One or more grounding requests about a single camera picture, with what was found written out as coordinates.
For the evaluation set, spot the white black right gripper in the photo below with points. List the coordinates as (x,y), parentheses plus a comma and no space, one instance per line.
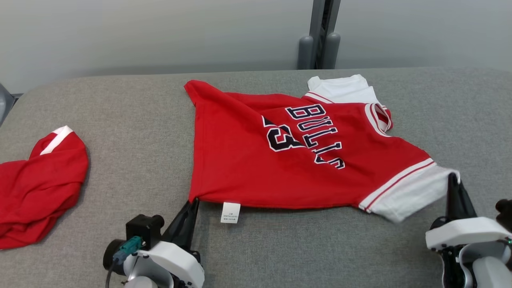
(464,234)

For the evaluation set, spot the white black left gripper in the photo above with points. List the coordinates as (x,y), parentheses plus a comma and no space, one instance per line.
(172,262)

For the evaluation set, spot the red Bulls jersey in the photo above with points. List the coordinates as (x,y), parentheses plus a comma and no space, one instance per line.
(248,168)

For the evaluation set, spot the red shorts with white trim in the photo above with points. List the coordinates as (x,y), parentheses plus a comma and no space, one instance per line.
(36,192)

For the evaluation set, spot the grey partition end leg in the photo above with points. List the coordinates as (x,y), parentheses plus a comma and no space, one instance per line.
(4,104)

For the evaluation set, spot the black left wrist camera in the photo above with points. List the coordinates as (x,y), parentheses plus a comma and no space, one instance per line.
(142,228)

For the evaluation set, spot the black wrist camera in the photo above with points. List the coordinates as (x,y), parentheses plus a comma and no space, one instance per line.
(504,212)
(142,228)

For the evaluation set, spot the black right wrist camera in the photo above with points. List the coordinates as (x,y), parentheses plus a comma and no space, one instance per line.
(504,212)

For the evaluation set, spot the teal left camera connector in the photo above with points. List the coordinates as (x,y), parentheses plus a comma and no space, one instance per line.
(128,248)

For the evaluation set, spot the grey double partition post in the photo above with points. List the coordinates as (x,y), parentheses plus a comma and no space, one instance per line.
(316,20)

